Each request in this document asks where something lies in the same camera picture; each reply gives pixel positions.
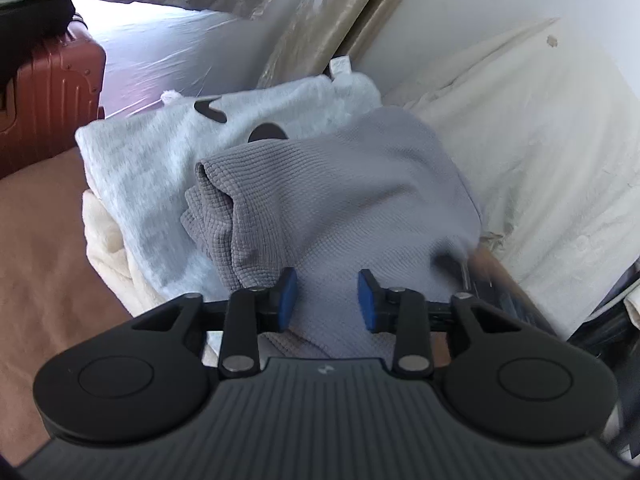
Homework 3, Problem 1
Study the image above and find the beige wooden frame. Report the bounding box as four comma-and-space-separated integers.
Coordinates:
260, 0, 431, 86

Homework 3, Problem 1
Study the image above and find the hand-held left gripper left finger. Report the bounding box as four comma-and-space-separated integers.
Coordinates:
131, 266, 299, 380

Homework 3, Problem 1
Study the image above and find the red-brown suitcase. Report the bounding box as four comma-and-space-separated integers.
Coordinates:
0, 22, 107, 181

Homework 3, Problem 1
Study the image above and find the cream folded garment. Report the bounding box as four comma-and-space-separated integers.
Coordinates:
82, 190, 166, 321

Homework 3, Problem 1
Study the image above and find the grey waffle knit garment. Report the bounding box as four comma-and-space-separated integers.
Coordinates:
180, 107, 483, 361

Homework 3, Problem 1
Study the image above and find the cream cloth cover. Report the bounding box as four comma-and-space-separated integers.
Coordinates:
385, 17, 640, 341

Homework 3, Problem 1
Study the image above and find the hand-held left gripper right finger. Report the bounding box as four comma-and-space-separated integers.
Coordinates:
357, 268, 521, 380

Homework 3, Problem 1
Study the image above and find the black clothing pile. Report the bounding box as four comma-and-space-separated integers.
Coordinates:
565, 255, 640, 361

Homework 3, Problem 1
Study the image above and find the stack of folded white clothes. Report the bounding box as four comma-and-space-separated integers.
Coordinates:
75, 57, 383, 306

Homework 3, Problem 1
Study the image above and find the clear plastic sheet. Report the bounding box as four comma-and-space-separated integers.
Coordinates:
0, 0, 301, 121

